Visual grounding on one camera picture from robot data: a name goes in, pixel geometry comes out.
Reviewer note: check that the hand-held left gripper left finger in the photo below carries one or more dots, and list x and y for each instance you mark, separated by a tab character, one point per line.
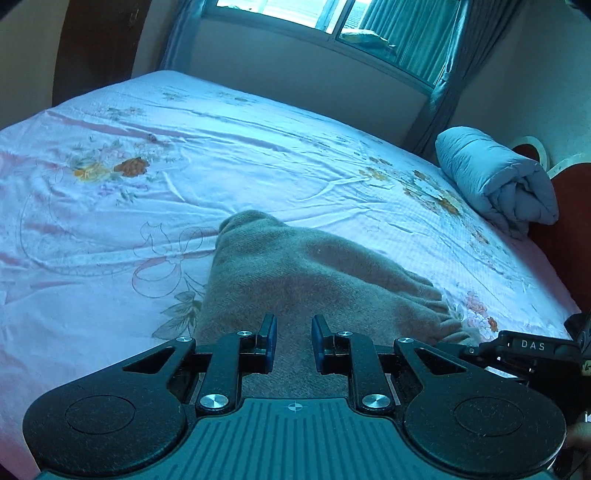
270	341

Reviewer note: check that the person's right hand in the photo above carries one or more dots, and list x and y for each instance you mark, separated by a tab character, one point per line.
579	431

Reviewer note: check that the red-brown wooden headboard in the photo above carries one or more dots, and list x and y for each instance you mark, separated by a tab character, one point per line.
570	221

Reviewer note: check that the floral pink bed sheet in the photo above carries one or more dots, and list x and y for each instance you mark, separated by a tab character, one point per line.
231	152

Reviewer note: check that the dark wooden wardrobe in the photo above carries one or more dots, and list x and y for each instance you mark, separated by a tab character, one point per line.
97	41

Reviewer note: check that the window with grey frame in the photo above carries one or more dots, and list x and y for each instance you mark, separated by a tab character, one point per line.
304	23

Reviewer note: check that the teal window curtain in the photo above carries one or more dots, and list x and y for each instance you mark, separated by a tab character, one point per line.
415	41
184	32

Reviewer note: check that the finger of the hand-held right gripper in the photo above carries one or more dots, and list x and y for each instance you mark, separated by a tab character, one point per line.
526	346

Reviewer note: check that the pale cloth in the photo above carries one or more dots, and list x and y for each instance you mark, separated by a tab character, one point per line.
369	37

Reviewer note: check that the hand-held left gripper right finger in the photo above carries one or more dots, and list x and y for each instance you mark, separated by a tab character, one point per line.
318	344

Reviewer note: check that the rolled light blue quilt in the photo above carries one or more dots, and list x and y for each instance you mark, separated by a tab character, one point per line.
494	180

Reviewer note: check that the grey-green towel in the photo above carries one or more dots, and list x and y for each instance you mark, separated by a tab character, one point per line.
300	286

